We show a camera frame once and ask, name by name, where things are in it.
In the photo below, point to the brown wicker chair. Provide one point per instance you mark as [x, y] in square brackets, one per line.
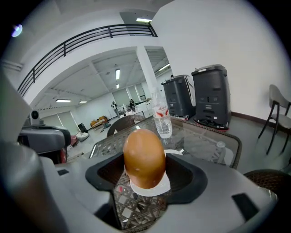
[270, 182]

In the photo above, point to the small white plate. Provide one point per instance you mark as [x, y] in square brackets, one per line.
[141, 192]

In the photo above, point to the clear plastic water bottle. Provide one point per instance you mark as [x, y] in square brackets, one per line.
[162, 116]

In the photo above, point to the wicker glass-top table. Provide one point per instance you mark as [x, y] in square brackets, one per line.
[197, 141]

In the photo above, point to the grey chair with black legs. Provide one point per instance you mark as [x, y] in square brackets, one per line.
[276, 109]

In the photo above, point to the black railing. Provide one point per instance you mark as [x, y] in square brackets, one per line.
[75, 43]

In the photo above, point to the brown egg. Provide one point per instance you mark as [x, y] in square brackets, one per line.
[144, 159]

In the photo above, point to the yellow sofa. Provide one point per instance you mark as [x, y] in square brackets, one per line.
[98, 121]

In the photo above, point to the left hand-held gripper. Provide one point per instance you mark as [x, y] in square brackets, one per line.
[43, 138]

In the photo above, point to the black wheeled machine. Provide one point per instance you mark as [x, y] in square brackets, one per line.
[178, 97]
[211, 97]

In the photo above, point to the floor vacuum cleaner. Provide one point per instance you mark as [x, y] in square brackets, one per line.
[105, 125]

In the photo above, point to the white bean bag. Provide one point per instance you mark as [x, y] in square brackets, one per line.
[82, 136]

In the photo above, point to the wicker chair back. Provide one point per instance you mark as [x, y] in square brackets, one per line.
[125, 123]

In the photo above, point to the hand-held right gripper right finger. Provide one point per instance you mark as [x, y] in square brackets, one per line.
[216, 193]

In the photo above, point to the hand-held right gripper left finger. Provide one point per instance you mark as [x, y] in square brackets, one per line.
[75, 184]

